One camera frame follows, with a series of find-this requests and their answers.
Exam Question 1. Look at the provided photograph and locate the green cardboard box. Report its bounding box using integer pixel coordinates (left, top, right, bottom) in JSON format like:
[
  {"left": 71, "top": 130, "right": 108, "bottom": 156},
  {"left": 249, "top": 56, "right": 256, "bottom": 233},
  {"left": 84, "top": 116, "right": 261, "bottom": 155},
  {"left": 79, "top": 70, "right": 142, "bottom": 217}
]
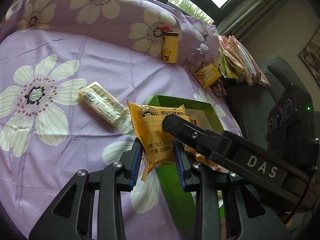
[{"left": 152, "top": 94, "right": 225, "bottom": 240}]

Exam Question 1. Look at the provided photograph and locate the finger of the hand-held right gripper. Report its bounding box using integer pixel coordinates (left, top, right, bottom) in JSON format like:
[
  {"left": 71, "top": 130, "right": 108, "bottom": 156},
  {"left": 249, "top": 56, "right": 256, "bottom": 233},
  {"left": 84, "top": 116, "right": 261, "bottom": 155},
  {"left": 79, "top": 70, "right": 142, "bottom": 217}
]
[{"left": 162, "top": 116, "right": 227, "bottom": 159}]

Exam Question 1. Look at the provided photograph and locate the yellow drink carton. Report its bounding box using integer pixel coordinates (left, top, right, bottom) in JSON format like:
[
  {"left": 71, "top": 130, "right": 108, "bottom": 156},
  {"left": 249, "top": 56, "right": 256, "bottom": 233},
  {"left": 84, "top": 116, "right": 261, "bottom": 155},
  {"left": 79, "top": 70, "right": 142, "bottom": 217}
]
[{"left": 194, "top": 63, "right": 222, "bottom": 88}]

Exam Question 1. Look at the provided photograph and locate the stack of folded cloths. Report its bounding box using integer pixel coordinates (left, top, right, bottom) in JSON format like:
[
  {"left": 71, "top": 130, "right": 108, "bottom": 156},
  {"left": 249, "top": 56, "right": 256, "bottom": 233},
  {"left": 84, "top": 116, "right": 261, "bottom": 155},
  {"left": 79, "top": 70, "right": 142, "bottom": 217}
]
[{"left": 219, "top": 34, "right": 270, "bottom": 88}]

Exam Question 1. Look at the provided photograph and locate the orange crinkled snack packet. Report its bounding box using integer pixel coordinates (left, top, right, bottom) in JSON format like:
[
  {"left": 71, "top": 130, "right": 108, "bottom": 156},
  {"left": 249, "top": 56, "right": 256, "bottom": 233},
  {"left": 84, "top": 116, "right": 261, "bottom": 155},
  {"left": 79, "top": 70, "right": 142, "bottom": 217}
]
[{"left": 187, "top": 146, "right": 225, "bottom": 173}]

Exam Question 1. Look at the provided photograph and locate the green yellow packet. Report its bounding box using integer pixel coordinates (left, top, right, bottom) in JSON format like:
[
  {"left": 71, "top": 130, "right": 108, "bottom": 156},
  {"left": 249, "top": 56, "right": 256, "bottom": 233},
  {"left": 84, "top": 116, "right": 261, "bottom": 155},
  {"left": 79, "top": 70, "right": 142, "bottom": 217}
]
[{"left": 219, "top": 52, "right": 239, "bottom": 79}]

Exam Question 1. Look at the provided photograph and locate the framed wall picture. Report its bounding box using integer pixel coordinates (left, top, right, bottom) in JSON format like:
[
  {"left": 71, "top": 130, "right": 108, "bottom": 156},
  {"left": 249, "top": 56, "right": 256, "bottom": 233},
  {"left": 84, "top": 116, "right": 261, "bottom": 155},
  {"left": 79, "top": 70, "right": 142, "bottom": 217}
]
[{"left": 299, "top": 34, "right": 320, "bottom": 74}]

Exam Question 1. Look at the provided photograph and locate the dark snack packet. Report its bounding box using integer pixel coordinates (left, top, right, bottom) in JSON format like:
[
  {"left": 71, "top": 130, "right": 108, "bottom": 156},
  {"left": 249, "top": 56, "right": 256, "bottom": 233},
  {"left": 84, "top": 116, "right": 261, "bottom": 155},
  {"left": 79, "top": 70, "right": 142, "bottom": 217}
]
[{"left": 210, "top": 80, "right": 228, "bottom": 97}]

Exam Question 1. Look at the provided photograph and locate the yellow bear bottle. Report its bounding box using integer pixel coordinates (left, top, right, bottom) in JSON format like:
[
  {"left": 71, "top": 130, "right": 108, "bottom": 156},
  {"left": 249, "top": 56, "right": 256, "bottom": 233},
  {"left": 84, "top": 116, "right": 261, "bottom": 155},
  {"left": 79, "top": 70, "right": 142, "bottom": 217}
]
[{"left": 160, "top": 26, "right": 179, "bottom": 64}]

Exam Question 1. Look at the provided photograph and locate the silver-gold wrapped snack bar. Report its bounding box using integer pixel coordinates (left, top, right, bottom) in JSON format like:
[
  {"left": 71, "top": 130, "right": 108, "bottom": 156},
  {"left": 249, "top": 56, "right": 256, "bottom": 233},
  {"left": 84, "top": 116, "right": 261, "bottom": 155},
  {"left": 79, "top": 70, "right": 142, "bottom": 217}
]
[{"left": 79, "top": 81, "right": 128, "bottom": 127}]

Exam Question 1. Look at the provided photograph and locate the orange bread packet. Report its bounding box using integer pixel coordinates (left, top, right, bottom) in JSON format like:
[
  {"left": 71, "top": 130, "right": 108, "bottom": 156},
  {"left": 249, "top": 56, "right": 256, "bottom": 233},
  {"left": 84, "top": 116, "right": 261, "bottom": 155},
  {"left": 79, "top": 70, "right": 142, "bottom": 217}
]
[{"left": 126, "top": 100, "right": 193, "bottom": 182}]

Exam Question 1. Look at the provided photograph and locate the purple floral bed sheet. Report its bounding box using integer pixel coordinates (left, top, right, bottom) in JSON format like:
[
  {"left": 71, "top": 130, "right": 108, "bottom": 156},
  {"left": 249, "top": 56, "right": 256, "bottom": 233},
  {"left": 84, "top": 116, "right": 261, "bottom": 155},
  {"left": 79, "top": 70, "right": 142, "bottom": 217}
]
[{"left": 0, "top": 0, "right": 245, "bottom": 240}]

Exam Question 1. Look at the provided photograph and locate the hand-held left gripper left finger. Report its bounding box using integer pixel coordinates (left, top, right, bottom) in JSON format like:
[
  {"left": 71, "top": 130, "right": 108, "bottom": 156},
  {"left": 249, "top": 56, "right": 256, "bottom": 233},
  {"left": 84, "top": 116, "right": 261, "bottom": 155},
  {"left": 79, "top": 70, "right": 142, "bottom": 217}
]
[{"left": 29, "top": 139, "right": 144, "bottom": 240}]

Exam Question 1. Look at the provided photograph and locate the clear plastic bottle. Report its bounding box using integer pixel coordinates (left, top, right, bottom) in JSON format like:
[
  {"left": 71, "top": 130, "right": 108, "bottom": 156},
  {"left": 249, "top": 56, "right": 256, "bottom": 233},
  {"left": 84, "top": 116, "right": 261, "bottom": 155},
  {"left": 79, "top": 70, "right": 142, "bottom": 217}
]
[{"left": 184, "top": 43, "right": 209, "bottom": 70}]

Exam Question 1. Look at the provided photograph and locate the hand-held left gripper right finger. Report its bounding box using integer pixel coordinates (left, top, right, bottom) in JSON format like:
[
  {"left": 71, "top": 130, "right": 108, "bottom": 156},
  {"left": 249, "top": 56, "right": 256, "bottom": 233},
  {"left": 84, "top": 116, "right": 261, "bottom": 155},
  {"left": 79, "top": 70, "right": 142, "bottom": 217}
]
[{"left": 174, "top": 139, "right": 293, "bottom": 240}]

